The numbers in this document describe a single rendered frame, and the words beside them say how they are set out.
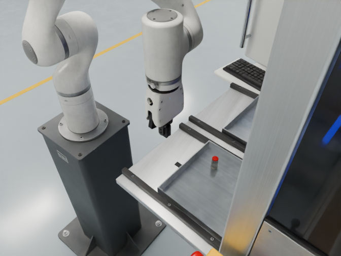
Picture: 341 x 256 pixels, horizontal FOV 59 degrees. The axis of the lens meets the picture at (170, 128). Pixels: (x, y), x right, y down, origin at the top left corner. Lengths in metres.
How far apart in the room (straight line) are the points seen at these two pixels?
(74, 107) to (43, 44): 0.26
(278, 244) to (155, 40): 0.44
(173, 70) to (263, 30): 1.01
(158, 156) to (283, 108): 0.71
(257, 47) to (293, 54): 1.31
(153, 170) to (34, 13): 0.57
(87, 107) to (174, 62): 0.53
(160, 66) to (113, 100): 2.07
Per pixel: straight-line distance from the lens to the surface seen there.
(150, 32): 0.61
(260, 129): 0.43
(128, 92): 2.76
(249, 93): 1.31
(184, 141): 1.09
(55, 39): 0.94
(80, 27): 0.99
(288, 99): 0.38
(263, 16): 1.60
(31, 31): 0.95
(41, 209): 2.11
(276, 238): 0.58
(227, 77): 1.55
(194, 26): 0.69
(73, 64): 1.05
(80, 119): 1.13
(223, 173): 1.01
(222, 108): 1.24
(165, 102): 0.71
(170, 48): 0.62
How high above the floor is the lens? 1.68
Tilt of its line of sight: 44 degrees down
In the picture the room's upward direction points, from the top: straight up
